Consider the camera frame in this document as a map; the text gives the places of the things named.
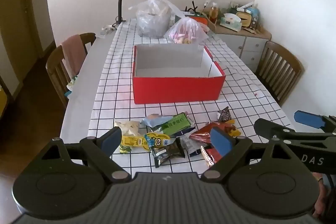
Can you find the blue silver snack packet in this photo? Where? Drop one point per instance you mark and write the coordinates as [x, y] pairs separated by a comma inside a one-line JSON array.
[[153, 120]]

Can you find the orange bag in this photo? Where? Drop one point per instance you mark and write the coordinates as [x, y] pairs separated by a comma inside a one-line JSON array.
[[200, 20]]

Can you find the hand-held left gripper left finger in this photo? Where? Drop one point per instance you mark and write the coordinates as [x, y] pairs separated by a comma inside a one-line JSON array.
[[111, 139]]

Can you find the black snack packet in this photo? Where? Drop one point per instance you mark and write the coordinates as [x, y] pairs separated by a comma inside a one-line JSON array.
[[166, 151]]

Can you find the pink towel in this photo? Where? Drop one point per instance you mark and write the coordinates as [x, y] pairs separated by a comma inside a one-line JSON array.
[[73, 53]]

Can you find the person's right hand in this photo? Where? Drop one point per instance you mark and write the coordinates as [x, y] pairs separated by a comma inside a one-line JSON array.
[[321, 197]]

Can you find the green snack packet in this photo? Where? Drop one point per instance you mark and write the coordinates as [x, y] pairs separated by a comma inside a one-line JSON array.
[[177, 123]]

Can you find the white cabinet with wooden top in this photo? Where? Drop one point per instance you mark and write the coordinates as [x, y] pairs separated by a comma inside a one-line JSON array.
[[249, 48]]

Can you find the red dotted snack packet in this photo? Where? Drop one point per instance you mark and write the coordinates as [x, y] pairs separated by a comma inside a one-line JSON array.
[[209, 155]]

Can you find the red brown snack packet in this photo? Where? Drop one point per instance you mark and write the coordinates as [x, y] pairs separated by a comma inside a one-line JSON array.
[[202, 134]]

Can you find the black branch-shaped stand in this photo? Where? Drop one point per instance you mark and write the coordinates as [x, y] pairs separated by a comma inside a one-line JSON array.
[[193, 7]]

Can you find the clear blue snack packet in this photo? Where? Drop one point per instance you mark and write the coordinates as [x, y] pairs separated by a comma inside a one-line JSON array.
[[191, 146]]

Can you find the large clear plastic bag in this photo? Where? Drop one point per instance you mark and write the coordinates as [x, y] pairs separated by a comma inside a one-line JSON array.
[[152, 22]]

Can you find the teal patterned cloth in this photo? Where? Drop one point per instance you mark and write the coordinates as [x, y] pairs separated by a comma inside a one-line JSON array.
[[71, 85]]

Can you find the yellow cartoon snack packet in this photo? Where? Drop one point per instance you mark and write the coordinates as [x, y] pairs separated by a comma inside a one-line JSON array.
[[157, 140]]

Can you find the small clear plastic bag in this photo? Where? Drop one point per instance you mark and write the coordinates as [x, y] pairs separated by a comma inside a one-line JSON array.
[[186, 29]]

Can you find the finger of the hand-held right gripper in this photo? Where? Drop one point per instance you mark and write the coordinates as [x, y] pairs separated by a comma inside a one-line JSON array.
[[270, 128], [308, 119]]

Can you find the white snack packet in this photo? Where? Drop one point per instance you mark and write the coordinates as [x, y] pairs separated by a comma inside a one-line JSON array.
[[128, 128]]

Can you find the red cardboard box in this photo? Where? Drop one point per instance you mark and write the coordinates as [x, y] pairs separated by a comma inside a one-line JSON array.
[[176, 90]]

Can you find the amber glass bottle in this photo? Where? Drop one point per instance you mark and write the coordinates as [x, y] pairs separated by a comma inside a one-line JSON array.
[[214, 14]]

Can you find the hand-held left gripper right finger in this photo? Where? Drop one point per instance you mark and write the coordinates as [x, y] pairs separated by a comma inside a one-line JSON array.
[[220, 141]]

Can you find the dark triangular snack packet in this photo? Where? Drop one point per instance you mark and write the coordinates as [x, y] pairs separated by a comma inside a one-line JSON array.
[[225, 115]]

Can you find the wooden chair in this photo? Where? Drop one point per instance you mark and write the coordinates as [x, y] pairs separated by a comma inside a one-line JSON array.
[[278, 69], [55, 66]]

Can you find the white checked tablecloth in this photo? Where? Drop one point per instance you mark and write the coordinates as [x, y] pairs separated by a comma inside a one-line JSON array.
[[236, 77]]

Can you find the wooden door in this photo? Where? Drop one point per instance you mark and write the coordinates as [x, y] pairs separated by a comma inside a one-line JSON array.
[[15, 16]]

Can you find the yellow box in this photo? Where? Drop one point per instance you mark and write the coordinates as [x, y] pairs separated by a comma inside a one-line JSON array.
[[245, 19]]

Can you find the white power strip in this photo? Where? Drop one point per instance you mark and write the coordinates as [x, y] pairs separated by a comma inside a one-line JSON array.
[[108, 29]]

